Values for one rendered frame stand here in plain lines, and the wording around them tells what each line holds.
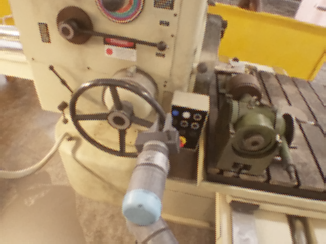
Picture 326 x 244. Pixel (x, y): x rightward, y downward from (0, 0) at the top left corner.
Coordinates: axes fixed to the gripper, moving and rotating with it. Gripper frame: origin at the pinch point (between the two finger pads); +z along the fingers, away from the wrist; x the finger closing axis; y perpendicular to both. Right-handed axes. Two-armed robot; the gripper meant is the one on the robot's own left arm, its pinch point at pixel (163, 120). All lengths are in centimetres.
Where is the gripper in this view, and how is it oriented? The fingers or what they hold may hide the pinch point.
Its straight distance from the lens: 73.0
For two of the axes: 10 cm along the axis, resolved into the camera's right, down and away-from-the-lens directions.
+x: -9.6, 0.8, 2.8
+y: -2.4, -7.7, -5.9
